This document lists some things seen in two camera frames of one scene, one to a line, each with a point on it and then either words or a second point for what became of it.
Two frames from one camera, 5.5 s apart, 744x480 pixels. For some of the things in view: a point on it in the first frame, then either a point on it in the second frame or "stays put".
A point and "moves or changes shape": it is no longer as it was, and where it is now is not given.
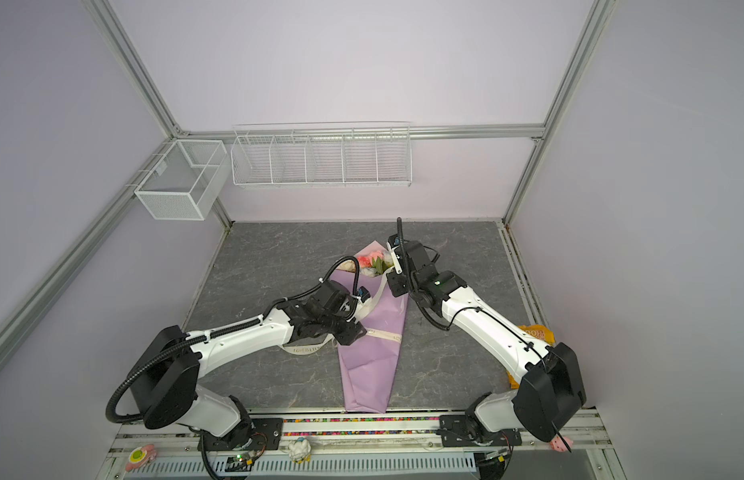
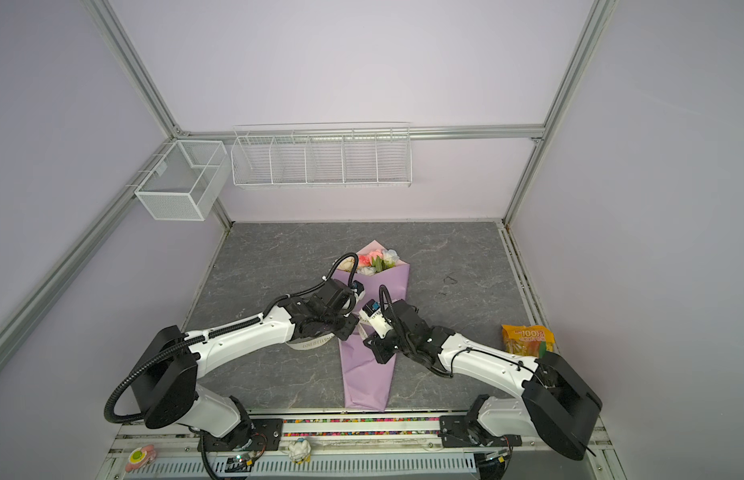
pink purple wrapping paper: (369, 364) stays put
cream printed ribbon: (317, 345) moves or changes shape
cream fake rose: (348, 265) stays put
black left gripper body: (336, 324) stays put
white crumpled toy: (299, 450) stays put
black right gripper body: (401, 286) to (392, 344)
